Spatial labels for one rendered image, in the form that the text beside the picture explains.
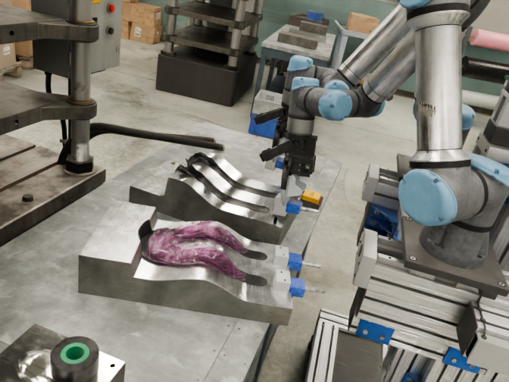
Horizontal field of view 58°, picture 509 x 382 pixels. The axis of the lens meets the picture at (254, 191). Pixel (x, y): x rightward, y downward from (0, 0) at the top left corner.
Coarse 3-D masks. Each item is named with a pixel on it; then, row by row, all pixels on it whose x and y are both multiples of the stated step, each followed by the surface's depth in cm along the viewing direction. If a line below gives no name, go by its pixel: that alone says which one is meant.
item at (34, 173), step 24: (0, 144) 170; (24, 144) 173; (0, 168) 154; (24, 168) 157; (48, 168) 164; (0, 192) 145; (24, 192) 144; (48, 192) 147; (72, 192) 153; (0, 216) 131; (24, 216) 134; (0, 240) 128
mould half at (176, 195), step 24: (168, 168) 160; (144, 192) 144; (168, 192) 141; (192, 192) 138; (240, 192) 149; (192, 216) 142; (216, 216) 139; (240, 216) 136; (264, 216) 137; (264, 240) 137
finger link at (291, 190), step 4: (288, 176) 131; (292, 176) 132; (288, 180) 132; (292, 180) 132; (288, 184) 133; (292, 184) 132; (288, 188) 132; (292, 188) 132; (296, 188) 132; (284, 192) 132; (288, 192) 132; (292, 192) 132; (296, 192) 132; (300, 192) 131; (284, 196) 132; (288, 196) 133; (284, 200) 133; (284, 204) 134
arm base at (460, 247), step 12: (432, 228) 106; (444, 228) 103; (456, 228) 101; (468, 228) 100; (480, 228) 100; (420, 240) 109; (432, 240) 106; (444, 240) 103; (456, 240) 102; (468, 240) 101; (480, 240) 101; (432, 252) 105; (444, 252) 103; (456, 252) 102; (468, 252) 101; (480, 252) 104; (456, 264) 102; (468, 264) 102; (480, 264) 103
